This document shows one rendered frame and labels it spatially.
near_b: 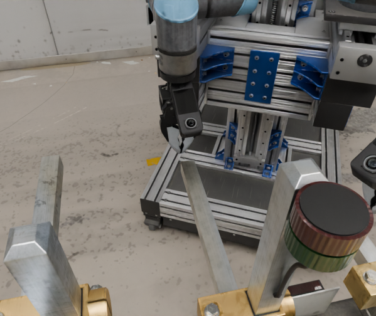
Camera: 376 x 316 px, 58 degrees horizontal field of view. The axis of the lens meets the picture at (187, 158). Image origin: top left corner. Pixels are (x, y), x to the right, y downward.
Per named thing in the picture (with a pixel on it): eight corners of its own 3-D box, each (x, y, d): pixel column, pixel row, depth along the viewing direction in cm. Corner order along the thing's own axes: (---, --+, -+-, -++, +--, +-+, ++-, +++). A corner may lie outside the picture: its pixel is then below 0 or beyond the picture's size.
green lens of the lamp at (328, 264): (273, 221, 32) (277, 205, 31) (331, 210, 33) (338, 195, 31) (302, 278, 28) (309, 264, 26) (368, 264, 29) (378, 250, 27)
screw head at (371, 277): (359, 273, 52) (362, 269, 51) (371, 270, 53) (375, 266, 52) (368, 286, 51) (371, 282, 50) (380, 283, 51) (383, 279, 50)
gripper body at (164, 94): (190, 103, 80) (191, 55, 72) (199, 125, 74) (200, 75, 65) (158, 107, 79) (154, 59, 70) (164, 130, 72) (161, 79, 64)
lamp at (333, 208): (252, 300, 43) (285, 185, 29) (293, 291, 44) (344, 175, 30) (270, 348, 39) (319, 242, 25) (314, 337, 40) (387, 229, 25)
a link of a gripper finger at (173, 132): (176, 140, 84) (176, 110, 78) (181, 156, 80) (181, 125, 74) (164, 142, 84) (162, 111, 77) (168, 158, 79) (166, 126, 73)
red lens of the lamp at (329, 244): (278, 204, 30) (283, 187, 29) (339, 193, 31) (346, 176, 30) (309, 263, 26) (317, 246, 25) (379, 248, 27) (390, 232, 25)
